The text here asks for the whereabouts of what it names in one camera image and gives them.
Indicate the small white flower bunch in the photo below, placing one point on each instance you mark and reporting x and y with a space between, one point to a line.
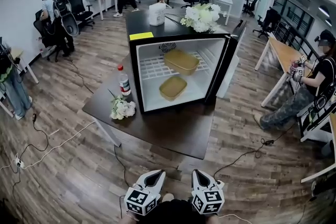
122 108

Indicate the black metal railing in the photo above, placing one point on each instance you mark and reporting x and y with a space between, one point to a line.
294 34

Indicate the black table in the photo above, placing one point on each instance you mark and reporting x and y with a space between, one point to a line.
168 128

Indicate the large yellow container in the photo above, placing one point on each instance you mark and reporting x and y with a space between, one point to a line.
181 61

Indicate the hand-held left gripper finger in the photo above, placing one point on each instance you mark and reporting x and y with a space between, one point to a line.
162 183
147 175

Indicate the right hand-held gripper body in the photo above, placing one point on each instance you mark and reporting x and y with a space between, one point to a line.
208 200

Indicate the white plastic jug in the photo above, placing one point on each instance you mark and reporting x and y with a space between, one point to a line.
157 14

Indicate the person's dark clothing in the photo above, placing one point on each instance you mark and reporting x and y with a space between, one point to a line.
170 211

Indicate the yellow sticky note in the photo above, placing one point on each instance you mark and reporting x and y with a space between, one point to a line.
141 36

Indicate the white power strip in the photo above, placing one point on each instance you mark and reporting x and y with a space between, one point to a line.
19 163

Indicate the black mini fridge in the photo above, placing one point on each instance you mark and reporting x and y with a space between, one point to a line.
173 32

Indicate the large white flower bouquet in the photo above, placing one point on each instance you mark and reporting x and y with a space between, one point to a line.
202 17

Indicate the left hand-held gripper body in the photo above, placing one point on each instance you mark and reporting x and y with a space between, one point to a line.
141 200

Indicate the white bench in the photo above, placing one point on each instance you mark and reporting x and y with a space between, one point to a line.
315 126

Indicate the small yellow container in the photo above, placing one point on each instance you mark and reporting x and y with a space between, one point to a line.
173 88

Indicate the clear bottle with red cap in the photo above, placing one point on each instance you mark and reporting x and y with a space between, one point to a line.
124 84

